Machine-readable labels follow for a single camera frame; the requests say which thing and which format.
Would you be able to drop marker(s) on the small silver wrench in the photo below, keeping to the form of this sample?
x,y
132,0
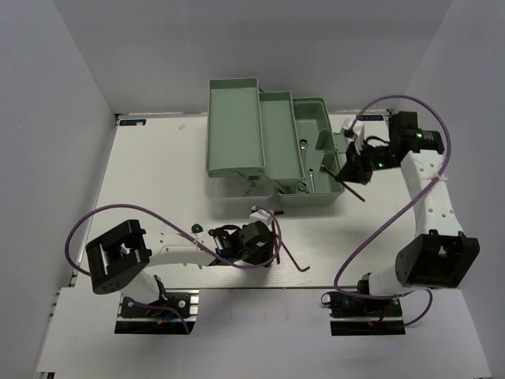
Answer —
x,y
311,179

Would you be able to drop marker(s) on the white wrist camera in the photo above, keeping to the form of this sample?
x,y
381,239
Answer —
x,y
354,130
265,216

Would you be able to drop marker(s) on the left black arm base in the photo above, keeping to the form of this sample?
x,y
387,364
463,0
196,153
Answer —
x,y
174,313

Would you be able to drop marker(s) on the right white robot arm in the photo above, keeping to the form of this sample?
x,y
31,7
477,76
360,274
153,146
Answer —
x,y
441,253

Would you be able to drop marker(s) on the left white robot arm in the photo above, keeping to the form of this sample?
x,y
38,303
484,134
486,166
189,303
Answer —
x,y
118,258

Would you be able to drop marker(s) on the clear toolbox lid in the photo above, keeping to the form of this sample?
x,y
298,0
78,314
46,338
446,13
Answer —
x,y
231,198

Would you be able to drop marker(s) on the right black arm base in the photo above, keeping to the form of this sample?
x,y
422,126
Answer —
x,y
350,316

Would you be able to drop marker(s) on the green stubby screwdriver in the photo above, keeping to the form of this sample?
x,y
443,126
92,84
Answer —
x,y
196,228

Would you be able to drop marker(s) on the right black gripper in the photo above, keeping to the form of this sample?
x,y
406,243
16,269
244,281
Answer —
x,y
353,169

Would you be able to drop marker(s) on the green plastic toolbox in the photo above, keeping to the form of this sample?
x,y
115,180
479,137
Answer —
x,y
253,135

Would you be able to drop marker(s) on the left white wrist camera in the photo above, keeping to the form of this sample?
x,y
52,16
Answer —
x,y
265,216

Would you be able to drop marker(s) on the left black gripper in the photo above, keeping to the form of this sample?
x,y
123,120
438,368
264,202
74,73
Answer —
x,y
264,255

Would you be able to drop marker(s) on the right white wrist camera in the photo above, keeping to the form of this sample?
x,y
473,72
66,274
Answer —
x,y
354,130

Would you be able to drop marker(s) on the large silver ratchet wrench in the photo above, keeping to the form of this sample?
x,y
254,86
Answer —
x,y
303,145

